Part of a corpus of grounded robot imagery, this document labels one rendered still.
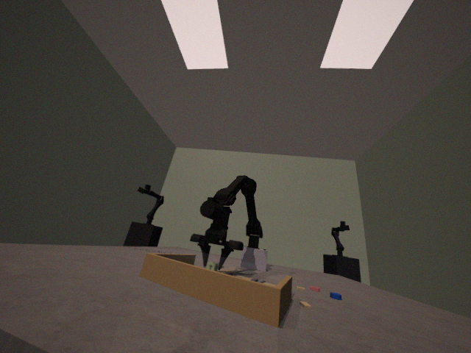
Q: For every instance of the blue flat block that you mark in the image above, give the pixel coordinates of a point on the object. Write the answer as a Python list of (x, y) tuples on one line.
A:
[(335, 296)]

